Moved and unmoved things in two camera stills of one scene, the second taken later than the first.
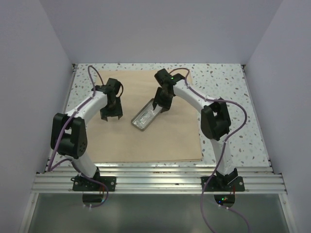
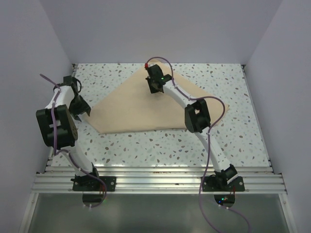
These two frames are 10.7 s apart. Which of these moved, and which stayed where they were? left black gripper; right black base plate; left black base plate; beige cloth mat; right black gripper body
Moved: beige cloth mat; left black gripper; right black gripper body
Stayed: right black base plate; left black base plate
